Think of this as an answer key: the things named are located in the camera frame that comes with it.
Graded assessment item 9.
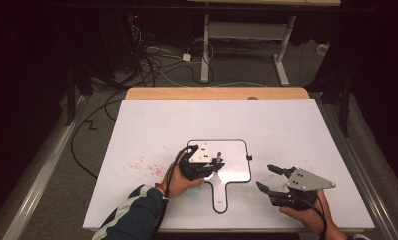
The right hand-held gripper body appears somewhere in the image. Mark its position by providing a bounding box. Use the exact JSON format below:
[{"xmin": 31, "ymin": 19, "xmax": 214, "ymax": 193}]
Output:
[{"xmin": 267, "ymin": 165, "xmax": 337, "ymax": 212}]

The aluminium floor rail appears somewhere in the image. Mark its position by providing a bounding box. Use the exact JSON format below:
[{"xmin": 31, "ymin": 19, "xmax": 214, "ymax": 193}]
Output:
[
  {"xmin": 0, "ymin": 94, "xmax": 88, "ymax": 240},
  {"xmin": 315, "ymin": 99, "xmax": 398, "ymax": 240}
]

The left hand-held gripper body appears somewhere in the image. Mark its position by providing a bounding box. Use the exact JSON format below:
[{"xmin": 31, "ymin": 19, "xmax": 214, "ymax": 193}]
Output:
[{"xmin": 179, "ymin": 141, "xmax": 219, "ymax": 182}]

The person's left hand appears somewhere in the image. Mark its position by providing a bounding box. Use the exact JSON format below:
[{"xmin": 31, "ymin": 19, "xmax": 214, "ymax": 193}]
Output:
[{"xmin": 156, "ymin": 152, "xmax": 205, "ymax": 198}]

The black metal stand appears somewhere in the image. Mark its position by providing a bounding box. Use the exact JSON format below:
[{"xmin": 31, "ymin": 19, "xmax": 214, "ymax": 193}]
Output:
[
  {"xmin": 320, "ymin": 66, "xmax": 353, "ymax": 138},
  {"xmin": 65, "ymin": 63, "xmax": 95, "ymax": 127}
]

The wooden table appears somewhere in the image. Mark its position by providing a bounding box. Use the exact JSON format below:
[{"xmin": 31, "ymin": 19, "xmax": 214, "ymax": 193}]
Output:
[{"xmin": 86, "ymin": 87, "xmax": 376, "ymax": 234}]

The white metal frame desk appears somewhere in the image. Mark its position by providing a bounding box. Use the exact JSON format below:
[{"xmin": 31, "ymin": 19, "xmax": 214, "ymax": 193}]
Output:
[{"xmin": 186, "ymin": 0, "xmax": 342, "ymax": 87}]

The white paddle whiteboard black rim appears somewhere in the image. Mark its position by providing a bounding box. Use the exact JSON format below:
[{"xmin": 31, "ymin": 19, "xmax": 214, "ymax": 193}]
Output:
[{"xmin": 186, "ymin": 138, "xmax": 253, "ymax": 214}]

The bundle of floor cables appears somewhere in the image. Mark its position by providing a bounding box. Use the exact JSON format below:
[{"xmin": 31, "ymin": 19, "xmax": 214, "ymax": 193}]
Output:
[{"xmin": 130, "ymin": 26, "xmax": 218, "ymax": 88}]

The dark device with red lights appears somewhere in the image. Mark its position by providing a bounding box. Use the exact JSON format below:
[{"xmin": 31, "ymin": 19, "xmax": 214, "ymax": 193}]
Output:
[{"xmin": 126, "ymin": 11, "xmax": 145, "ymax": 68}]

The right hand-held gripper cable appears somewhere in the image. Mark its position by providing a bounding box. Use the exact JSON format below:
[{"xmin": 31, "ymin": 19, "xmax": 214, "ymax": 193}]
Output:
[{"xmin": 296, "ymin": 194, "xmax": 329, "ymax": 240}]

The person's right hand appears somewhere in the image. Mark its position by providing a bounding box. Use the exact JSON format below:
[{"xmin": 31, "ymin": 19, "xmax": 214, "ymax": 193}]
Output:
[{"xmin": 278, "ymin": 189, "xmax": 338, "ymax": 236}]

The white table sheet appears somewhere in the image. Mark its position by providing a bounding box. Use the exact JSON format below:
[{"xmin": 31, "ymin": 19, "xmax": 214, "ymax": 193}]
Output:
[{"xmin": 83, "ymin": 99, "xmax": 376, "ymax": 231}]

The long black floor cable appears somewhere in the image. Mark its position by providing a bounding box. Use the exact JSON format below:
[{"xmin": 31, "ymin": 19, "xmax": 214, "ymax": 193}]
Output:
[{"xmin": 70, "ymin": 89, "xmax": 128, "ymax": 179}]

